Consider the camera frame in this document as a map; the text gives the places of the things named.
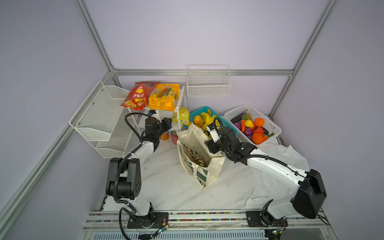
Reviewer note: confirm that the purple toy eggplant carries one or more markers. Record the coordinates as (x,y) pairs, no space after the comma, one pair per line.
(238,117)

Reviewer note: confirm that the orange toy fruit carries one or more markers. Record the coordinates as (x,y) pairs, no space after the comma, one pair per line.
(259,122)

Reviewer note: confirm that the black yellow chips bag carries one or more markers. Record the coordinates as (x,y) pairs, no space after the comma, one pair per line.
(196,156)

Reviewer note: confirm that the red toy tomato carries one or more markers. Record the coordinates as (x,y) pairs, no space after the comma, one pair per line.
(259,130)

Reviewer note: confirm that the small yellow banana bunch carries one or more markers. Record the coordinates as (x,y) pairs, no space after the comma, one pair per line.
(208,118)

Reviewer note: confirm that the white plastic basket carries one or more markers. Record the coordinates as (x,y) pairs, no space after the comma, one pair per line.
(253,127)

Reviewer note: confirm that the yellow snack packet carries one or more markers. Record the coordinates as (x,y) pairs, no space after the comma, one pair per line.
(182,116)

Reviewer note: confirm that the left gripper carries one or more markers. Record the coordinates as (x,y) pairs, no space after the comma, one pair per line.
(168,125)

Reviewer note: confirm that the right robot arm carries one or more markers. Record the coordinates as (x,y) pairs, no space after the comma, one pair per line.
(307,186)

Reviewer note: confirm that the beige canvas tote bag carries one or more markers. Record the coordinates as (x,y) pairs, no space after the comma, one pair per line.
(195,138)

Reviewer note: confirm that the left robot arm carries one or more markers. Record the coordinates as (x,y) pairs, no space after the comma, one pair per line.
(124,180)

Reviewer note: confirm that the orange snack bag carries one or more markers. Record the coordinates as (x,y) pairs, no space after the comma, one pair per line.
(164,97)

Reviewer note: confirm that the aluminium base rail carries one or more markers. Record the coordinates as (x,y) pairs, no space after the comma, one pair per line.
(206,225)

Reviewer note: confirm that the orange soda can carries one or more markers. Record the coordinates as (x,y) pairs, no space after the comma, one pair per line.
(165,136)

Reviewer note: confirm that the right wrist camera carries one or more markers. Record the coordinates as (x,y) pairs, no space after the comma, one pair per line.
(212,128)

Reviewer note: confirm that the white mesh shelf rack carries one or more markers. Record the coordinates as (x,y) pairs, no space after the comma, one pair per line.
(100,120)

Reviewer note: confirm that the red chips bag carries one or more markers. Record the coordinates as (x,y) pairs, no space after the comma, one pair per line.
(138,97)

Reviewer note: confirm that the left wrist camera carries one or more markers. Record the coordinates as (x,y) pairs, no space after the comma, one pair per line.
(154,114)

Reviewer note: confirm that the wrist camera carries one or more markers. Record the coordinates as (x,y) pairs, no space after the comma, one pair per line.
(212,128)
(154,114)

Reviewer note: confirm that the white wire wall basket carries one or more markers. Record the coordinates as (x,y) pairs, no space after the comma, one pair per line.
(208,81)

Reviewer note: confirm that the white plastic bag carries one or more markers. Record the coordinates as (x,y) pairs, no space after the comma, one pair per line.
(267,187)

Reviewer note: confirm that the orange toy carrot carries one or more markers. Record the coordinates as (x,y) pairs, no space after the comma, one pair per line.
(243,126)

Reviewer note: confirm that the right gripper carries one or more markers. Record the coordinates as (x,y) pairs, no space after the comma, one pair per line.
(210,145)

